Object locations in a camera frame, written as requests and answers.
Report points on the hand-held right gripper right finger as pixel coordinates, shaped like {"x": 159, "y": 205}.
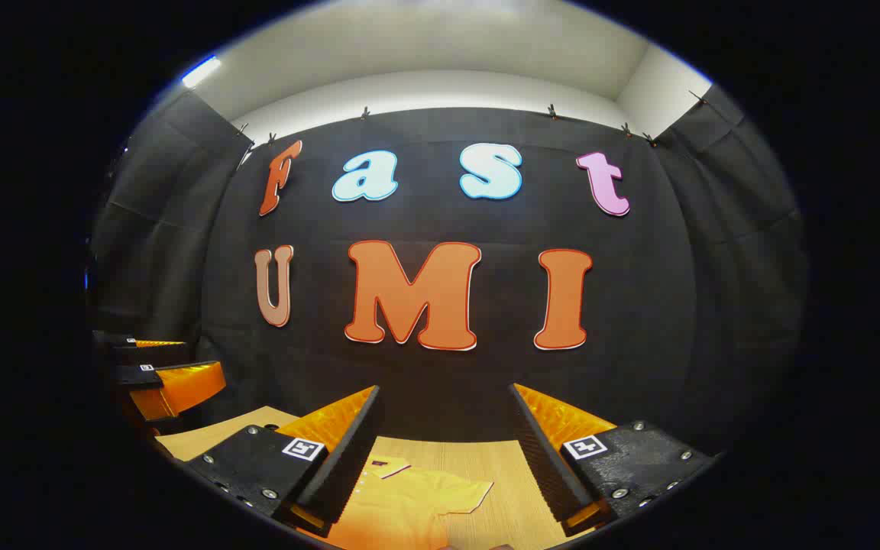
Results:
{"x": 543, "y": 458}

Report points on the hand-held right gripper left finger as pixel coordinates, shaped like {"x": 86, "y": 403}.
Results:
{"x": 348, "y": 458}

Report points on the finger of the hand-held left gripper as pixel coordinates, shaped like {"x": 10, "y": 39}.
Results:
{"x": 150, "y": 353}
{"x": 180, "y": 389}

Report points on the orange T-shirt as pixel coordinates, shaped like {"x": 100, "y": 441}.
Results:
{"x": 402, "y": 504}

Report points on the ceiling light strip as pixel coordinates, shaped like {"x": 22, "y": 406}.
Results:
{"x": 201, "y": 71}

